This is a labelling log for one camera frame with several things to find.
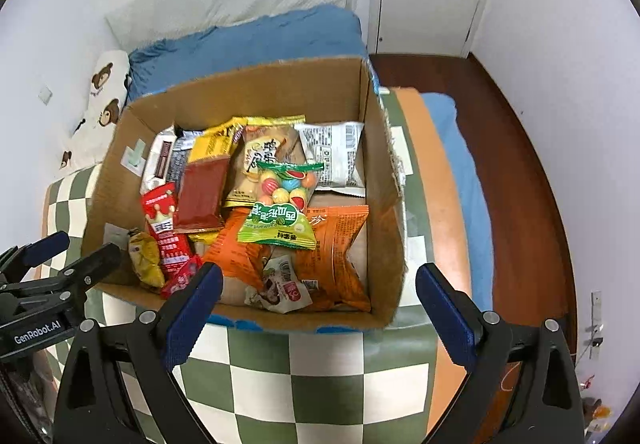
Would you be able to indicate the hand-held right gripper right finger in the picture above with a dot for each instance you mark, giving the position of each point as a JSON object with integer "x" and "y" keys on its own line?
{"x": 447, "y": 319}

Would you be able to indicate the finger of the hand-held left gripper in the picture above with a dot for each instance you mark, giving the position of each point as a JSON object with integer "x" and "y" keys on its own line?
{"x": 95, "y": 261}
{"x": 45, "y": 246}

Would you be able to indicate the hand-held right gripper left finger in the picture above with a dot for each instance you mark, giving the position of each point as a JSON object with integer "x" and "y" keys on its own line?
{"x": 192, "y": 314}

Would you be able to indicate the small red snack packet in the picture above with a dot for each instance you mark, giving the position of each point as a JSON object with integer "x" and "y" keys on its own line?
{"x": 182, "y": 276}

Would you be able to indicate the crinkled yellow snack packet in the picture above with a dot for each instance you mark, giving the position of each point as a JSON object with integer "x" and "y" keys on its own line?
{"x": 146, "y": 259}

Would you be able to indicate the orange snack packet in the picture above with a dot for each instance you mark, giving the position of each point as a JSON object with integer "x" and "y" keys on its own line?
{"x": 335, "y": 249}
{"x": 230, "y": 249}

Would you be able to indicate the small white red packet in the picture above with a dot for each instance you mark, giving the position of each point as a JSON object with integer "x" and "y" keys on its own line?
{"x": 282, "y": 289}

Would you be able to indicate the white brown snack packet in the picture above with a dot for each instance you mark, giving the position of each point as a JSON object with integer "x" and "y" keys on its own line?
{"x": 156, "y": 159}

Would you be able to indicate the red-orange spicy strip packet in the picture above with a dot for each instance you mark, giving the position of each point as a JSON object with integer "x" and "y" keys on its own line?
{"x": 200, "y": 194}

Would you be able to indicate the green candy ball packet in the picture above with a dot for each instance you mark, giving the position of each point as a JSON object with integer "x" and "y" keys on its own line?
{"x": 275, "y": 224}

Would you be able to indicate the silver white snack packet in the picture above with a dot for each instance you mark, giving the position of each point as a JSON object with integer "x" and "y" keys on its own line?
{"x": 335, "y": 159}

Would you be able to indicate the brown cardboard box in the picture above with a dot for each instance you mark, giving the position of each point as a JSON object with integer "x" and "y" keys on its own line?
{"x": 300, "y": 84}

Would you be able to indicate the red crown-print snack packet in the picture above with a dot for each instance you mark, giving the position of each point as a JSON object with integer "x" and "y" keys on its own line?
{"x": 162, "y": 224}

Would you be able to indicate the blue bed sheet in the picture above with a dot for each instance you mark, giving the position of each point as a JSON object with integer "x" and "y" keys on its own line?
{"x": 465, "y": 204}

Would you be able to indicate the bear-print pillow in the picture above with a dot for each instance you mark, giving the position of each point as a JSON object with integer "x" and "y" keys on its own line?
{"x": 100, "y": 94}

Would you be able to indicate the long yellow snack packet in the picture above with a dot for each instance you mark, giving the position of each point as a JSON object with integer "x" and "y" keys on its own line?
{"x": 212, "y": 146}

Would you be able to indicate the clear yellow egg-cake packet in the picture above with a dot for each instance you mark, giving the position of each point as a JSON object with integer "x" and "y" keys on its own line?
{"x": 270, "y": 149}

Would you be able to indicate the blue folded blanket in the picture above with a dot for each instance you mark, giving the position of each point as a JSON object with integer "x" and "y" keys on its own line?
{"x": 260, "y": 49}

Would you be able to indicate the white wall socket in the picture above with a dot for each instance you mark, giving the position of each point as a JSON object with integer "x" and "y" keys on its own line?
{"x": 45, "y": 94}

